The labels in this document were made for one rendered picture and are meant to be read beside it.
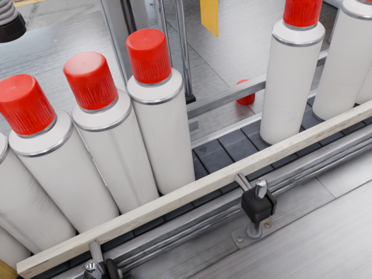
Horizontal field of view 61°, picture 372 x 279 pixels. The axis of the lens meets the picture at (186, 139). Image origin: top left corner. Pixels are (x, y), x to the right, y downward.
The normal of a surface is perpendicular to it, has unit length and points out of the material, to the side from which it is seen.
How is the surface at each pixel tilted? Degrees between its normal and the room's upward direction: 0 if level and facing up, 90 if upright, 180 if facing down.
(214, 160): 0
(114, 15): 90
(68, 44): 0
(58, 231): 90
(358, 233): 0
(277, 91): 90
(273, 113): 90
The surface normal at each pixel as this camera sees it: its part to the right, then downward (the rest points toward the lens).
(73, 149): 0.91, 0.24
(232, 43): -0.09, -0.66
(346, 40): -0.71, 0.57
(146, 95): -0.25, 0.06
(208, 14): -0.90, 0.38
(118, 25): 0.44, 0.65
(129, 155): 0.70, 0.49
